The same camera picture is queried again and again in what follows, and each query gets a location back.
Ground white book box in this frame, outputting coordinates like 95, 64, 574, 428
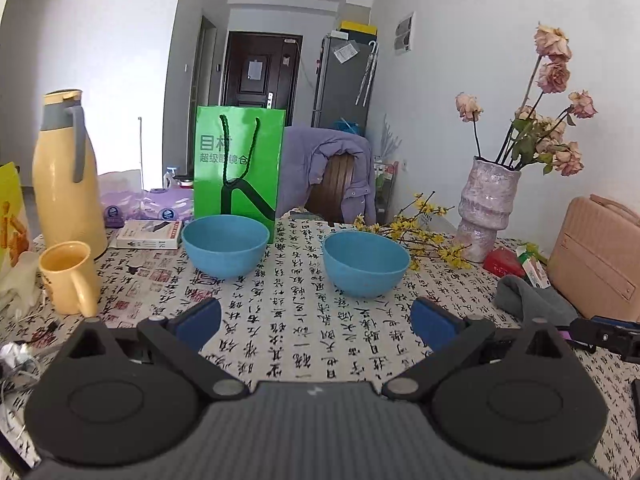
112, 220, 182, 250

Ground blue bowl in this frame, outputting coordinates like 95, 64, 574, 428
181, 214, 270, 280
322, 230, 410, 298

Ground purple jacket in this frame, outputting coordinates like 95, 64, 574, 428
276, 126, 376, 224

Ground yellow mug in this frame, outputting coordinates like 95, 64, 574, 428
39, 240, 101, 318

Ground yellow snack package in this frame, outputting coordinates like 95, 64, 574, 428
0, 162, 32, 278

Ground purple tissue pack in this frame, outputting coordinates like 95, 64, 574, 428
98, 169, 194, 229

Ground yellow box on fridge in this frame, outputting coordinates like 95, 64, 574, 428
338, 21, 378, 36

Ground calligraphy print tablecloth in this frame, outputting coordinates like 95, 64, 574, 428
1, 220, 639, 479

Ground dried pink roses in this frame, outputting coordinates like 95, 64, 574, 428
454, 22, 599, 178

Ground white wall panel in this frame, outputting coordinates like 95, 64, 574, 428
394, 12, 416, 54

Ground pink textured vase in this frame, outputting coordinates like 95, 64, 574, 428
456, 157, 521, 263

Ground grey refrigerator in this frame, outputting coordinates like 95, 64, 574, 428
311, 32, 378, 136

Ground red small box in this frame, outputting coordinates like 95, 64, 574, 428
483, 248, 526, 278

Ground pink small suitcase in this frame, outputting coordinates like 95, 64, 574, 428
547, 194, 640, 322

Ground green paper shopping bag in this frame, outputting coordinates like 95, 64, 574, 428
193, 106, 285, 236

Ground yellow thermos jug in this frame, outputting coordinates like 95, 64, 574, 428
32, 89, 107, 259

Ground yellow flower branch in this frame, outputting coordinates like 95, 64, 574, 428
352, 191, 472, 271

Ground dark entrance door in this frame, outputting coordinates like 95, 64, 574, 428
220, 32, 303, 122

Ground wooden chair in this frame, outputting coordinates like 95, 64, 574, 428
305, 154, 355, 226

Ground green white snack pack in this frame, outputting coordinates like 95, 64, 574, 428
515, 243, 551, 289

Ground grey purple cloth pouch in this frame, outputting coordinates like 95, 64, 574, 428
494, 275, 584, 326

